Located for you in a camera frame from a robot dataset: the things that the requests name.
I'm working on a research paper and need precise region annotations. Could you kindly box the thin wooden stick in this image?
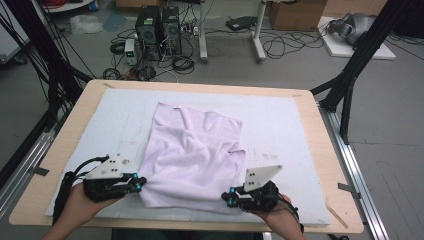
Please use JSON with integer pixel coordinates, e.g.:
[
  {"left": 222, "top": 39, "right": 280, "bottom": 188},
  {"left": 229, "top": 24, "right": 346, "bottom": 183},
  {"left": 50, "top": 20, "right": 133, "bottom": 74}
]
[{"left": 324, "top": 201, "right": 350, "bottom": 230}]

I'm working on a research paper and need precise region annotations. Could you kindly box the person's left hand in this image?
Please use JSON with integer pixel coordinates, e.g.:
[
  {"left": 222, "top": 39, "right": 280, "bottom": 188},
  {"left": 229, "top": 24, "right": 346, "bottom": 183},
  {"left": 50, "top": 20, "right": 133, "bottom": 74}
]
[{"left": 63, "top": 182, "right": 121, "bottom": 228}]

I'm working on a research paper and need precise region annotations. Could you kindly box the lilac towel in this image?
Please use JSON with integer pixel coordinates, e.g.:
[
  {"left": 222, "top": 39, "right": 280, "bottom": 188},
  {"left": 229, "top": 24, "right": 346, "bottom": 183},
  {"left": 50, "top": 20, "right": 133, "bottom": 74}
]
[{"left": 138, "top": 102, "right": 247, "bottom": 215}]

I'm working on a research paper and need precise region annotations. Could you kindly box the white desk leg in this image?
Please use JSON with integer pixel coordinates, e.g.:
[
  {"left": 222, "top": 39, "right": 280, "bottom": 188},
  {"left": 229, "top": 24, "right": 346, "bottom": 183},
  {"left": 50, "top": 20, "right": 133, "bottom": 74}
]
[
  {"left": 198, "top": 0, "right": 209, "bottom": 65},
  {"left": 251, "top": 0, "right": 268, "bottom": 63}
]

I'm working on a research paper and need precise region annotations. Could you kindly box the white grid mat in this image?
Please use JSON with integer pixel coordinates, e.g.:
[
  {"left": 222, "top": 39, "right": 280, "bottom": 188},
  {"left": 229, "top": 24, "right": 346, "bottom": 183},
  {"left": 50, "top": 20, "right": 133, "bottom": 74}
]
[{"left": 45, "top": 88, "right": 332, "bottom": 226}]

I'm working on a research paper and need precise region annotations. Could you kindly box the slim black computer tower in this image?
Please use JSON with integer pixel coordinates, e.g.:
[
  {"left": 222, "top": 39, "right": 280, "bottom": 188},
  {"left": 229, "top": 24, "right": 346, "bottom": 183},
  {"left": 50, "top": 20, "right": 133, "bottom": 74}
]
[{"left": 161, "top": 6, "right": 183, "bottom": 56}]

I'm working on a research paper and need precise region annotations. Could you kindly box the person's dark clothing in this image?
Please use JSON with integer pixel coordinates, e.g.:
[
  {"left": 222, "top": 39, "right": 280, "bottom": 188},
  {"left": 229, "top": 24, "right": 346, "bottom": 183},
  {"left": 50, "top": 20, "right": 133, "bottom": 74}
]
[{"left": 112, "top": 228, "right": 264, "bottom": 240}]

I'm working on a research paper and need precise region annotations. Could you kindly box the black sleeved left gripper cable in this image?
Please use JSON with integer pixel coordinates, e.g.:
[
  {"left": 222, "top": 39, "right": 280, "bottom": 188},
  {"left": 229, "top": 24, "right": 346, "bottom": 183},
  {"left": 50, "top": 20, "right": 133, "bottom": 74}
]
[{"left": 52, "top": 154, "right": 111, "bottom": 225}]

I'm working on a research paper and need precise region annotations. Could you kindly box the aluminium rail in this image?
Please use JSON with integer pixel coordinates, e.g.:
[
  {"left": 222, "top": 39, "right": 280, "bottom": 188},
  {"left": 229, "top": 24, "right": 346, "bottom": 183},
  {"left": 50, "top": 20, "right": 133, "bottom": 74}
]
[
  {"left": 0, "top": 128, "right": 57, "bottom": 218},
  {"left": 319, "top": 106, "right": 391, "bottom": 240}
]

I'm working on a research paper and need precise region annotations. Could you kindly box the grey robot head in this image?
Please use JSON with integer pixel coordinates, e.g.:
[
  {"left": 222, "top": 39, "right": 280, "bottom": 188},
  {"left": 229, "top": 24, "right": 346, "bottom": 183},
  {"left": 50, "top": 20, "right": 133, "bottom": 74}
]
[{"left": 327, "top": 12, "right": 376, "bottom": 46}]

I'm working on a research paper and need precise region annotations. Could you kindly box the person's right hand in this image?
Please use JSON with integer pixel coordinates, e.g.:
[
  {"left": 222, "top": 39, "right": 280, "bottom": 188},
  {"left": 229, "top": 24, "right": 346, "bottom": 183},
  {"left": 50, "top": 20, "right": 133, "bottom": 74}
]
[{"left": 257, "top": 195, "right": 301, "bottom": 231}]

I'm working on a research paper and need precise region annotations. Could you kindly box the white power supply unit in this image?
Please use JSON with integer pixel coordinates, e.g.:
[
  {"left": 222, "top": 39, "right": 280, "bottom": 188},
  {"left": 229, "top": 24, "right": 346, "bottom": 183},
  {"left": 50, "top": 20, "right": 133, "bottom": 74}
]
[{"left": 124, "top": 38, "right": 139, "bottom": 66}]

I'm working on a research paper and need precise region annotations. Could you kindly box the black coiled cable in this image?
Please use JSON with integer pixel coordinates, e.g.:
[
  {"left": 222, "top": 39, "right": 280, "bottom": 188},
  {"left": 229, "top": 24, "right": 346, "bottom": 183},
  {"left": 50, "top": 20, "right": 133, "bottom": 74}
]
[{"left": 171, "top": 54, "right": 196, "bottom": 75}]

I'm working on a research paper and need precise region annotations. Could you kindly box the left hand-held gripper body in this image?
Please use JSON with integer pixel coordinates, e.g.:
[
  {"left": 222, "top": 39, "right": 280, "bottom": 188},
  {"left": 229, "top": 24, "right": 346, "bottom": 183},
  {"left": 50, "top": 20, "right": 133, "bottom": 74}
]
[{"left": 82, "top": 153, "right": 135, "bottom": 203}]

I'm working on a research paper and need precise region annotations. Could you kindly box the black flat device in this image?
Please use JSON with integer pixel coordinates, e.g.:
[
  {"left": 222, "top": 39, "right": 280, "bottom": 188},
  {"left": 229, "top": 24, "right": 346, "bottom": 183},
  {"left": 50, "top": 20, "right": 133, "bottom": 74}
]
[{"left": 225, "top": 15, "right": 258, "bottom": 32}]

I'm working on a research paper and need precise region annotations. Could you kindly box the black floor cable tangle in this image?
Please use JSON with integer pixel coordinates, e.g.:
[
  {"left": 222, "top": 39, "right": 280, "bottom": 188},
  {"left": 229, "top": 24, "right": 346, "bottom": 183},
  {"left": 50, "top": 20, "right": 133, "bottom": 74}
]
[{"left": 259, "top": 29, "right": 330, "bottom": 61}]

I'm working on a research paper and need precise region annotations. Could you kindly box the clear plastic bag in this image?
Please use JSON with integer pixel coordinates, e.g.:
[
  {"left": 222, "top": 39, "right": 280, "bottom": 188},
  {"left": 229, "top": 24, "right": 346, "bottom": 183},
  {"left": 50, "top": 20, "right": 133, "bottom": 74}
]
[{"left": 69, "top": 14, "right": 105, "bottom": 36}]

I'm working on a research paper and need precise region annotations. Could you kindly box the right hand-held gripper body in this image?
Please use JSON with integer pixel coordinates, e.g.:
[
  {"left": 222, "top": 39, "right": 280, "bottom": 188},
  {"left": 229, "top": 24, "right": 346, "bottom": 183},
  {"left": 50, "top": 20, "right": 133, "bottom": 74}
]
[{"left": 237, "top": 164, "right": 284, "bottom": 213}]

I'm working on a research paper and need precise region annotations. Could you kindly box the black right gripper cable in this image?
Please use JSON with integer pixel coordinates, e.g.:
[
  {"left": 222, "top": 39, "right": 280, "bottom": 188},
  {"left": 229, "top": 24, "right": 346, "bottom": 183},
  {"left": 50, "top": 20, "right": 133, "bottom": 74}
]
[{"left": 282, "top": 194, "right": 305, "bottom": 234}]

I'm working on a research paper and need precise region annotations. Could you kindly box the teal floor sheet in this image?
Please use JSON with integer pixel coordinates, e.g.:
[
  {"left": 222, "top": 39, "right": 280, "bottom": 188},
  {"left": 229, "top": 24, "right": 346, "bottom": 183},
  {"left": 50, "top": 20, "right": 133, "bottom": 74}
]
[{"left": 102, "top": 9, "right": 129, "bottom": 33}]

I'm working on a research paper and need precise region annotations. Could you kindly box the brown cardboard box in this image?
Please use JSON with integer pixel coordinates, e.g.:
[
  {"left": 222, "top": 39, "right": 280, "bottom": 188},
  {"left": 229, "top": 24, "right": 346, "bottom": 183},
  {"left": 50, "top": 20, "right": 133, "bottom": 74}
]
[{"left": 268, "top": 0, "right": 328, "bottom": 32}]

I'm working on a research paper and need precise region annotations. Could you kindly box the black metal frame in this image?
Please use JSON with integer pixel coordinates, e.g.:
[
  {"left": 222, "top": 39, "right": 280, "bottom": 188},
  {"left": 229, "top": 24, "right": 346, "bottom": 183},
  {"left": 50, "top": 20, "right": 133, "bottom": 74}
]
[
  {"left": 309, "top": 0, "right": 415, "bottom": 145},
  {"left": 0, "top": 0, "right": 95, "bottom": 188}
]

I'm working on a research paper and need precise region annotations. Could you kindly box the white floor board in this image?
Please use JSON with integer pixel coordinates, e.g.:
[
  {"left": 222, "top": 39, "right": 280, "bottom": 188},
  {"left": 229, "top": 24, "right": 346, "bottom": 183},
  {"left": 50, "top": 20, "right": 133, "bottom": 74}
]
[{"left": 316, "top": 16, "right": 397, "bottom": 61}]

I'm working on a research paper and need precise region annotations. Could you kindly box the black tape piece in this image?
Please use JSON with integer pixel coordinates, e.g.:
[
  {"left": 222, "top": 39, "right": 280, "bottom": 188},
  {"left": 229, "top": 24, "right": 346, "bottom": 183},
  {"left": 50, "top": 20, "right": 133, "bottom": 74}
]
[
  {"left": 27, "top": 165, "right": 51, "bottom": 177},
  {"left": 337, "top": 182, "right": 362, "bottom": 200}
]

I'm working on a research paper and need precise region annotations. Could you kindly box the large black computer tower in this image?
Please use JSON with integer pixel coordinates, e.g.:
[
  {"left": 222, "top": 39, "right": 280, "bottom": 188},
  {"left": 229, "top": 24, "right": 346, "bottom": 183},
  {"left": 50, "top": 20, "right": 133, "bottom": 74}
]
[{"left": 134, "top": 5, "right": 164, "bottom": 62}]

